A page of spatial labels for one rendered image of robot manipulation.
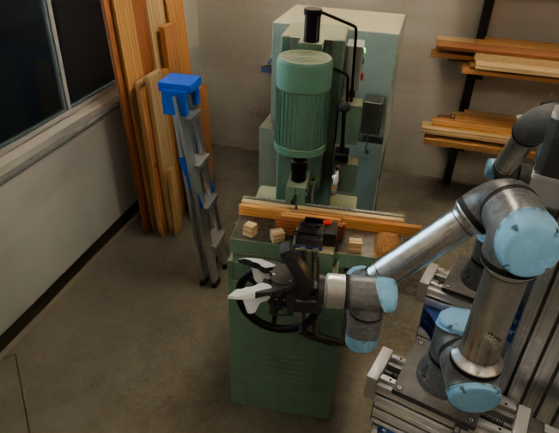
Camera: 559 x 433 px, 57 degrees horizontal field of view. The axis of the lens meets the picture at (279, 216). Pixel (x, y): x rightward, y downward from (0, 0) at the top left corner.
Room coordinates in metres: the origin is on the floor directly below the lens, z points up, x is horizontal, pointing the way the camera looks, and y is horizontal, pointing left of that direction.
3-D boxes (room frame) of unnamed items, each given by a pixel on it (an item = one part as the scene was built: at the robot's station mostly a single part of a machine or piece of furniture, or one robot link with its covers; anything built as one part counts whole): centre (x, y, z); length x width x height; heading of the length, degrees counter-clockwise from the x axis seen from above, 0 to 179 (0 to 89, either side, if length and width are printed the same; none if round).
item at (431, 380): (0.96, -0.47, 0.87); 0.15 x 0.15 x 0.10
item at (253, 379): (1.72, -0.08, 0.36); 0.58 x 0.45 x 0.71; 171
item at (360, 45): (1.89, -0.25, 1.40); 0.10 x 0.06 x 0.16; 171
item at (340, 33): (1.89, -0.11, 1.16); 0.22 x 0.22 x 0.72; 81
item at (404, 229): (1.58, -0.18, 0.92); 0.67 x 0.02 x 0.04; 81
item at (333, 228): (1.39, -0.13, 0.99); 0.13 x 0.11 x 0.06; 81
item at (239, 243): (1.48, -0.13, 0.87); 0.61 x 0.30 x 0.06; 81
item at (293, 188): (1.62, -0.07, 1.03); 0.14 x 0.07 x 0.09; 171
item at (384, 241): (1.46, -0.38, 0.92); 0.14 x 0.09 x 0.04; 171
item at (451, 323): (0.95, -0.47, 0.98); 0.13 x 0.12 x 0.14; 177
